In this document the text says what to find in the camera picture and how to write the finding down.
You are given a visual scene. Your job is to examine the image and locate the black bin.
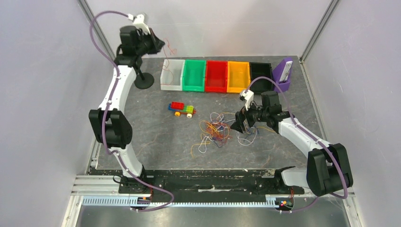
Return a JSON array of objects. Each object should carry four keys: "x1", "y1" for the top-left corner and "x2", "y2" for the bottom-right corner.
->
[{"x1": 249, "y1": 62, "x2": 275, "y2": 96}]

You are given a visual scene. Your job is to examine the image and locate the white slotted cable duct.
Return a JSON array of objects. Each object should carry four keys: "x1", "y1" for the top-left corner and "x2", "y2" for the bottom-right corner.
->
[{"x1": 82, "y1": 196, "x2": 288, "y2": 209}]

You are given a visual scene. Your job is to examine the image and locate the coloured cable bundle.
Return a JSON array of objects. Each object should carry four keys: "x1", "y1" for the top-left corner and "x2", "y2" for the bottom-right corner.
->
[{"x1": 191, "y1": 112, "x2": 278, "y2": 159}]

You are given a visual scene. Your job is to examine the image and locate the green bin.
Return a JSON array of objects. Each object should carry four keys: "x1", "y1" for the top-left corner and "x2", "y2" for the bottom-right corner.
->
[{"x1": 182, "y1": 60, "x2": 206, "y2": 92}]

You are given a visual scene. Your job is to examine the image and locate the white bin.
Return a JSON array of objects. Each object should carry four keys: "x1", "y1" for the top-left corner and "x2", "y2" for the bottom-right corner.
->
[{"x1": 160, "y1": 59, "x2": 185, "y2": 91}]

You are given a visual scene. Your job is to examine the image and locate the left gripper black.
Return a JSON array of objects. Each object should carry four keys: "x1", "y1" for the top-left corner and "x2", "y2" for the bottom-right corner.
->
[{"x1": 136, "y1": 28, "x2": 166, "y2": 57}]

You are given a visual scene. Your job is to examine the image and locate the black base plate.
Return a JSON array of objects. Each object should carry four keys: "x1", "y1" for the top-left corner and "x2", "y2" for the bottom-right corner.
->
[{"x1": 114, "y1": 169, "x2": 305, "y2": 203}]

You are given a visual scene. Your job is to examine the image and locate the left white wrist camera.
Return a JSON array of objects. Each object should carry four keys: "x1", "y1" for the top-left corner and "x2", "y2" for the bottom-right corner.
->
[{"x1": 127, "y1": 14, "x2": 150, "y2": 35}]

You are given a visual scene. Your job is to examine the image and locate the red cable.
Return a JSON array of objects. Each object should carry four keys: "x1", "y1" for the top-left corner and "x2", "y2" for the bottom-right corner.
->
[{"x1": 160, "y1": 38, "x2": 178, "y2": 88}]

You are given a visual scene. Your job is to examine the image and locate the purple metronome holder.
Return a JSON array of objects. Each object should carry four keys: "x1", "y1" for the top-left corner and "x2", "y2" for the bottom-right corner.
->
[{"x1": 272, "y1": 57, "x2": 293, "y2": 92}]

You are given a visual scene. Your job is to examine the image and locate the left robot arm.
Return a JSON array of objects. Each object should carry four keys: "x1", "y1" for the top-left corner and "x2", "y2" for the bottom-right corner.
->
[{"x1": 88, "y1": 25, "x2": 165, "y2": 193}]

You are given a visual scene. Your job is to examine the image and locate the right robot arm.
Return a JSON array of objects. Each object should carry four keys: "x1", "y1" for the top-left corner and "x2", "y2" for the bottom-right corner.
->
[{"x1": 230, "y1": 90, "x2": 354, "y2": 199}]

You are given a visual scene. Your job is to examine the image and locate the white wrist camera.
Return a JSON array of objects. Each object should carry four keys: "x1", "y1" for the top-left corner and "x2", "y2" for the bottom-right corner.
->
[
  {"x1": 127, "y1": 14, "x2": 150, "y2": 35},
  {"x1": 239, "y1": 89, "x2": 254, "y2": 111}
]

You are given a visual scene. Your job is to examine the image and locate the pink microphone on stand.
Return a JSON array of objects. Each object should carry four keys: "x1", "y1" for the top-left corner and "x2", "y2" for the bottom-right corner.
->
[{"x1": 133, "y1": 57, "x2": 154, "y2": 89}]

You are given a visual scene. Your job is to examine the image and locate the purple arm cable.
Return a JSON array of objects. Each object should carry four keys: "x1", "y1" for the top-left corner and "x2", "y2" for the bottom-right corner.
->
[
  {"x1": 89, "y1": 10, "x2": 175, "y2": 213},
  {"x1": 247, "y1": 76, "x2": 349, "y2": 214}
]

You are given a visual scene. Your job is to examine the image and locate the toy brick car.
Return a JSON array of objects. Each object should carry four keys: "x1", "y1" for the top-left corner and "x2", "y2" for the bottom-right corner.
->
[{"x1": 168, "y1": 102, "x2": 197, "y2": 118}]

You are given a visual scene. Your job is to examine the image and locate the yellow bin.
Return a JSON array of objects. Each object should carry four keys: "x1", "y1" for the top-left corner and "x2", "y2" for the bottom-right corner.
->
[{"x1": 227, "y1": 61, "x2": 251, "y2": 93}]

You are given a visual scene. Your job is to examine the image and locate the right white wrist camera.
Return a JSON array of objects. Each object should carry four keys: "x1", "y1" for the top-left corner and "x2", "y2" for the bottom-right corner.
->
[{"x1": 239, "y1": 89, "x2": 254, "y2": 111}]

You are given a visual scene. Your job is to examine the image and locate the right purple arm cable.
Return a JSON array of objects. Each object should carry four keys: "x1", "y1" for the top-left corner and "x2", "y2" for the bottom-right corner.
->
[{"x1": 247, "y1": 76, "x2": 349, "y2": 214}]

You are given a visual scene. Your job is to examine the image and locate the red bin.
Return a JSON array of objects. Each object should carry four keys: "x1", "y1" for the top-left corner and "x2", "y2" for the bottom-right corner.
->
[{"x1": 205, "y1": 61, "x2": 228, "y2": 93}]

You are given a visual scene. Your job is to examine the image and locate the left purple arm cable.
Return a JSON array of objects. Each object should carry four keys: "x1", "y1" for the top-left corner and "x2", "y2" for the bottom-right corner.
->
[{"x1": 89, "y1": 10, "x2": 175, "y2": 213}]

